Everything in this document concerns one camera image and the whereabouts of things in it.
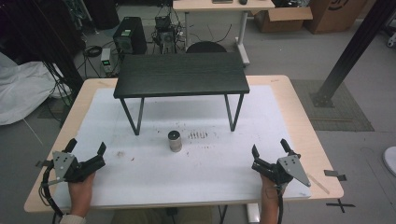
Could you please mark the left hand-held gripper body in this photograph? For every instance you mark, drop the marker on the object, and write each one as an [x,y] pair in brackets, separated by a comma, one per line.
[67,166]

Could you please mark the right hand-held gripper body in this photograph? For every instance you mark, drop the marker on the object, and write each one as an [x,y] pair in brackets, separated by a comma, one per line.
[280,171]

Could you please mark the person's right hand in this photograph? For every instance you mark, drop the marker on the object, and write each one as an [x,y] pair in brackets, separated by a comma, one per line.
[269,188]

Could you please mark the person's left hand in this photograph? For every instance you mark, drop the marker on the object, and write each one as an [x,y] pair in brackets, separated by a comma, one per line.
[80,194]

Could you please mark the thin wooden stick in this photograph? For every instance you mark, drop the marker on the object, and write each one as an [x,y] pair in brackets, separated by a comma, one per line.
[319,184]

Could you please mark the black tape strip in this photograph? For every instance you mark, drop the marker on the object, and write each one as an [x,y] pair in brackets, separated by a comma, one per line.
[334,174]

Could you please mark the white table mat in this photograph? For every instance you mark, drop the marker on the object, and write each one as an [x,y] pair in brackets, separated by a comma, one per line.
[199,174]

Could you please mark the grey floor mat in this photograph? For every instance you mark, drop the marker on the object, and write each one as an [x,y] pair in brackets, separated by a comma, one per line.
[339,109]

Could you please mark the white cloth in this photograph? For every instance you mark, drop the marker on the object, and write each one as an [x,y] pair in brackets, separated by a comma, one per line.
[25,90]

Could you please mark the grey metal can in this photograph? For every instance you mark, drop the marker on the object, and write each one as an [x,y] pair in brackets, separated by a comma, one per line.
[175,141]

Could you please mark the small power supply unit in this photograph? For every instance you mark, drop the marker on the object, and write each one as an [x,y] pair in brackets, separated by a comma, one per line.
[106,60]

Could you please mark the white round object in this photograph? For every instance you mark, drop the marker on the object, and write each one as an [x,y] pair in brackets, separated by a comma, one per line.
[391,160]

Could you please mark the small black table shelf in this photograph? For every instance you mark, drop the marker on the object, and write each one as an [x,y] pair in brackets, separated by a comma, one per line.
[181,74]

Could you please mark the black chair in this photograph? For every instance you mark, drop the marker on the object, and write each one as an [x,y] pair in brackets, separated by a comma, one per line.
[206,47]

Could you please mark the black computer tower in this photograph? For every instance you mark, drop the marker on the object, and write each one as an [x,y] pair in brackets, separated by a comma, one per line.
[130,35]

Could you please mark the black curtain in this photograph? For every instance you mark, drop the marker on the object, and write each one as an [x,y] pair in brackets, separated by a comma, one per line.
[34,28]

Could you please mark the open cardboard box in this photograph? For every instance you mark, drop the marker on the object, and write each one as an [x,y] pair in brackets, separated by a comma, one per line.
[281,20]

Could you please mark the large cardboard box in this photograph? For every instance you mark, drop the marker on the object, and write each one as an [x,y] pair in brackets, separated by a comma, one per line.
[334,15]

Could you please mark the light wooden desk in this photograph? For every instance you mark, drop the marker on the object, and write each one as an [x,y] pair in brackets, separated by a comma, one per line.
[218,9]

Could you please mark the black computer mouse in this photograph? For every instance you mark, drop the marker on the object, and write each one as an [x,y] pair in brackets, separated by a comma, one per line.
[243,2]

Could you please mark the keyboard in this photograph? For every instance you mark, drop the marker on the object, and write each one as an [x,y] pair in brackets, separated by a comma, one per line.
[222,1]

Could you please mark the black metal stand post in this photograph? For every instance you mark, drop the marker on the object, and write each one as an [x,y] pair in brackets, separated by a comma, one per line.
[355,49]

